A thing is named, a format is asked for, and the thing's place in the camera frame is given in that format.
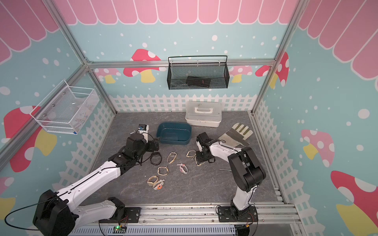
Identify black watch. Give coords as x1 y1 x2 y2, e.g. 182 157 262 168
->
149 152 162 166

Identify pink white watch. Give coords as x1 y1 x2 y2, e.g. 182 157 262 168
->
177 164 189 174

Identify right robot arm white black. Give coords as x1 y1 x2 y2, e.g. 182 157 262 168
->
195 132 266 222

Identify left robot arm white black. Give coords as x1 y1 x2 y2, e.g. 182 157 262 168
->
32 133 159 236

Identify teal plastic storage box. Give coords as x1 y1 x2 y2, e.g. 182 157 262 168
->
156 122 192 145

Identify grey work glove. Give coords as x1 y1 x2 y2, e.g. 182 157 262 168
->
219 123 253 147

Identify black item inside mesh basket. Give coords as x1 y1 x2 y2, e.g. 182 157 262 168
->
186 76 211 88

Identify green circuit board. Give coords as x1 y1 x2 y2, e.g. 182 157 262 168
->
112 225 127 234

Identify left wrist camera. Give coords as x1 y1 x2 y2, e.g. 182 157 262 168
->
137 124 149 142

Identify white plastic toolbox with handle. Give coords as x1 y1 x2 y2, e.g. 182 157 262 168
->
185 101 222 128

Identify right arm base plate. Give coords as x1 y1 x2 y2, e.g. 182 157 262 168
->
216 206 258 223

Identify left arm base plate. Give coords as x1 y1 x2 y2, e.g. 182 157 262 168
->
99 207 141 224

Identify black wire mesh basket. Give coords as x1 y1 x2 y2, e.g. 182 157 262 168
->
167 55 230 90

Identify grey slotted cable duct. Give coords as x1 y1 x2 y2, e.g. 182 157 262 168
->
70 224 236 236

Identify white wire mesh basket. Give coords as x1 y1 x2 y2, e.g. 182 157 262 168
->
30 80 99 135

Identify aluminium rail frame front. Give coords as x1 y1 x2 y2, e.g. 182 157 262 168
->
54 202 302 228

